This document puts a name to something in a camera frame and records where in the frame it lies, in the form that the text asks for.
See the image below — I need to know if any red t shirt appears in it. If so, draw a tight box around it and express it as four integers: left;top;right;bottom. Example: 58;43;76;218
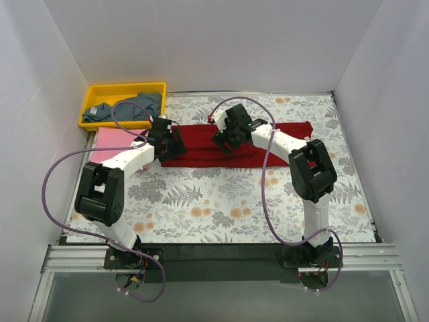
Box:
161;121;313;168

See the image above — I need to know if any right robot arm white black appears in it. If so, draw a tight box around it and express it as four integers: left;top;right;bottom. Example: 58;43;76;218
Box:
208;104;337;267

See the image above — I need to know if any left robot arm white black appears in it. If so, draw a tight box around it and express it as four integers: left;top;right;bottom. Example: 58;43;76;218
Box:
74;117;186;268

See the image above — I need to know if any grey-blue t shirt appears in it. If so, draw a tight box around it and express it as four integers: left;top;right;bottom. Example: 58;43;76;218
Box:
82;93;162;123

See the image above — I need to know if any folded pink t shirt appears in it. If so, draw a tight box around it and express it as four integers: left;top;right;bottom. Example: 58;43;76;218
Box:
90;127;156;178

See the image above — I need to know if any yellow plastic bin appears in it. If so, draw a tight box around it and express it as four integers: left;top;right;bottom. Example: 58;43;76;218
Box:
78;82;167;131

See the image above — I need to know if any floral table mat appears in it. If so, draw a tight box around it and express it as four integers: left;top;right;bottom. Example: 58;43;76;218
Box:
66;95;378;244

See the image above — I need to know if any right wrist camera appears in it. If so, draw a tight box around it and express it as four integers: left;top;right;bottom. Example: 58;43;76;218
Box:
208;109;227;132

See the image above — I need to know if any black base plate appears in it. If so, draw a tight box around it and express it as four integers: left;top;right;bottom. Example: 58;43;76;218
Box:
103;244;340;284

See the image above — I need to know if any aluminium frame rail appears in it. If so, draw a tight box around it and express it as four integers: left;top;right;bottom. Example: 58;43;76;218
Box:
42;244;117;273

